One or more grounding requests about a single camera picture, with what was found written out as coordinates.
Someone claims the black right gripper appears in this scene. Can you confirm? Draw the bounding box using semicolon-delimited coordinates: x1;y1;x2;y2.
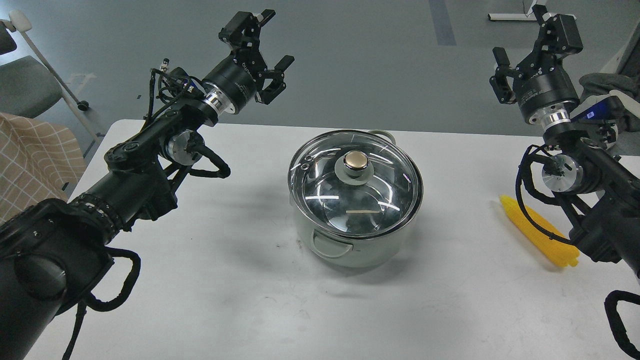
489;4;584;125

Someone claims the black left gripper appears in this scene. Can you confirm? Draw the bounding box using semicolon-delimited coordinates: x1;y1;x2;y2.
203;9;295;114

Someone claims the glass pot lid gold knob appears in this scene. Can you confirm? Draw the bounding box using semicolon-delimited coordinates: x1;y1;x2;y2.
287;129;424;239

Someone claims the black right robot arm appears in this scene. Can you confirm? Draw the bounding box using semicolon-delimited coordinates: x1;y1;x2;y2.
489;3;640;276

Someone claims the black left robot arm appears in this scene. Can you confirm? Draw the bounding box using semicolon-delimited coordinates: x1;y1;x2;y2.
0;9;294;360

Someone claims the white steel cooking pot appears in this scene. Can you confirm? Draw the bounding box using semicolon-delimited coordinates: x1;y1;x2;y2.
287;129;425;268

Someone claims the yellow corn cob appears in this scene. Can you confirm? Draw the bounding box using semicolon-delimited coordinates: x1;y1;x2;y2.
499;194;580;268

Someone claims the white desk leg base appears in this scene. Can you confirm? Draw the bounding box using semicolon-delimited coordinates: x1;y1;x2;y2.
487;0;547;22

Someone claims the grey chair with cloth right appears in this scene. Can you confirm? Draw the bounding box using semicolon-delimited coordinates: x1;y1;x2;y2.
579;24;640;157

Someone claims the grey office chair left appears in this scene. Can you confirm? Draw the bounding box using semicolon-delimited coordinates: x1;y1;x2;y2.
0;9;100;141

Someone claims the beige checkered cloth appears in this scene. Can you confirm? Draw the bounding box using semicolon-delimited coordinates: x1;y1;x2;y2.
0;112;86;224

